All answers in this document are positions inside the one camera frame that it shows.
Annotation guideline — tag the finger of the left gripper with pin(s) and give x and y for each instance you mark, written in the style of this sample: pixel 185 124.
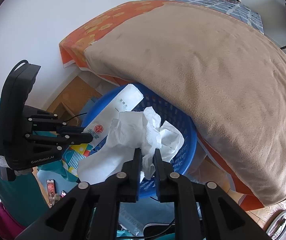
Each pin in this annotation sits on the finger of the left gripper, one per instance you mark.
pixel 73 139
pixel 69 130

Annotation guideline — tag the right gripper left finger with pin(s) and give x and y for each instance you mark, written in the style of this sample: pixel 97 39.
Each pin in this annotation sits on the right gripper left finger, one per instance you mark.
pixel 129 192

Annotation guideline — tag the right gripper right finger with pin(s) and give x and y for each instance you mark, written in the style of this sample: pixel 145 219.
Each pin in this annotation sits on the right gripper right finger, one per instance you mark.
pixel 166 187

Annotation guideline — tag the long white snack wrapper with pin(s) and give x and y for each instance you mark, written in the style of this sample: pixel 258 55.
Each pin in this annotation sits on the long white snack wrapper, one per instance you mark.
pixel 98 120

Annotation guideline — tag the white tissue paper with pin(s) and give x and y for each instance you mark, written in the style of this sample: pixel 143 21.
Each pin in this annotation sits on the white tissue paper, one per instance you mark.
pixel 129 131

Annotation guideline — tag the blue plastic trash basket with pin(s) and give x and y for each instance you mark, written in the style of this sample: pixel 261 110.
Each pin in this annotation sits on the blue plastic trash basket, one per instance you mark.
pixel 180 121

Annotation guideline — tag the smartphone on floor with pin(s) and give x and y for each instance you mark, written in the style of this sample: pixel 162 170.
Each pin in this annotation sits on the smartphone on floor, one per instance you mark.
pixel 50 185

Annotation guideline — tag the teal trousers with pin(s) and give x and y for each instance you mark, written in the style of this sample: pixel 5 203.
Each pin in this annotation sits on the teal trousers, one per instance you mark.
pixel 34 202

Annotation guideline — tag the orange floral bed sheet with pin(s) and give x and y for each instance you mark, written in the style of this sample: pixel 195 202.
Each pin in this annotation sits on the orange floral bed sheet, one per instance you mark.
pixel 163 45

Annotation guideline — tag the white slipper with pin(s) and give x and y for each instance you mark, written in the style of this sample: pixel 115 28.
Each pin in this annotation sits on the white slipper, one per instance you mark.
pixel 277 228

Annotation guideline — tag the beige fleece blanket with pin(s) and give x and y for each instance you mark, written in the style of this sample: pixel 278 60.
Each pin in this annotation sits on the beige fleece blanket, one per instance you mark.
pixel 227 76

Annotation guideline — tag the blue checkered mattress sheet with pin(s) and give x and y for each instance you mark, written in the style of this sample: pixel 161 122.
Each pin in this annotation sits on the blue checkered mattress sheet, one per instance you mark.
pixel 236 10

